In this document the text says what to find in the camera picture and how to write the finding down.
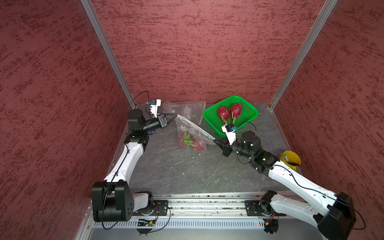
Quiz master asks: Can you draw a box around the clear zip-top bag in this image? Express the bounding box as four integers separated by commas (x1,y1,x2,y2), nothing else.
176,115,215,150
162,101,206,125

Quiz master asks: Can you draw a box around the green plastic basket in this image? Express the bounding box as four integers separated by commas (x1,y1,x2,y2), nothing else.
203,96,259,138

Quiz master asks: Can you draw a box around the yellow cup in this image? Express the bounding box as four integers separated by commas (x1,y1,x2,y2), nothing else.
279,151,301,171

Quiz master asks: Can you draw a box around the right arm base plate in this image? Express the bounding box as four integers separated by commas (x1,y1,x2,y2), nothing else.
245,201,286,218

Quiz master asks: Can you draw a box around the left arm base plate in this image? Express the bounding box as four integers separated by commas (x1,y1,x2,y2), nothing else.
133,200,169,217

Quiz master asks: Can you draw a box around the corner aluminium post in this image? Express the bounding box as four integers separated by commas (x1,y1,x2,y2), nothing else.
81,0,136,109
269,0,338,112

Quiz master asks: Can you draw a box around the right corner aluminium post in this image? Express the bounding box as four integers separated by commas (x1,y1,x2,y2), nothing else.
269,0,338,112

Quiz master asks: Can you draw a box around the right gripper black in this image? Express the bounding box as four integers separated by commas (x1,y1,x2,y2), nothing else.
214,136,253,159

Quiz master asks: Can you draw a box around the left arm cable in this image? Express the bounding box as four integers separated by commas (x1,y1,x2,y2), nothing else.
127,90,151,113

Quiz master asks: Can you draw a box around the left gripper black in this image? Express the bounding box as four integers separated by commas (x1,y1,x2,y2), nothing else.
141,112,177,133

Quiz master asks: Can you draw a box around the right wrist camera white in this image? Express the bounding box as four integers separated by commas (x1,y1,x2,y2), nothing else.
222,123,237,145

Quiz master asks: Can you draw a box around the aluminium rail frame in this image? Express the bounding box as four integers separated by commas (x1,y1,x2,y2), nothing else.
76,192,323,240

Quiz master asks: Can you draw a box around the dragon fruit bag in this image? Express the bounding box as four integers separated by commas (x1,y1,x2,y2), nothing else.
230,104,242,125
191,140,205,152

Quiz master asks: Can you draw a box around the left corner aluminium post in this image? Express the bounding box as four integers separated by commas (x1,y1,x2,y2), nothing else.
81,0,136,109

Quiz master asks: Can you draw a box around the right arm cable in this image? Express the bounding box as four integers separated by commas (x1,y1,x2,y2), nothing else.
236,120,367,231

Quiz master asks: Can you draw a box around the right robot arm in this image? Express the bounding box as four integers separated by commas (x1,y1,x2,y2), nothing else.
213,131,357,240

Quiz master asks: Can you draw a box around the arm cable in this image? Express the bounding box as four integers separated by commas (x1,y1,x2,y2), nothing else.
236,120,367,231
127,90,151,113

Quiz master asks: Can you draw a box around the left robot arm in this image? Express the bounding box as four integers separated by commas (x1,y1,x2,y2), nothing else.
91,109,178,224

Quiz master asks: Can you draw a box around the dragon fruit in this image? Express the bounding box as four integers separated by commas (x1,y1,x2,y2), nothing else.
178,133,193,148
217,106,231,125

